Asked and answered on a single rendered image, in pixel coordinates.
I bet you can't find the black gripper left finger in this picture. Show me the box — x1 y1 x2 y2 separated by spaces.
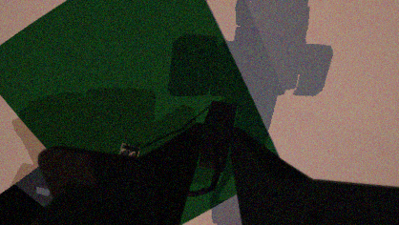
38 123 203 225

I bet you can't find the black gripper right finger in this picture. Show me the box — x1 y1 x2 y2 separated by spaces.
231 127 399 225

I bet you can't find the green circuit board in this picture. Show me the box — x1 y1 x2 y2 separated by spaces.
0 0 278 157

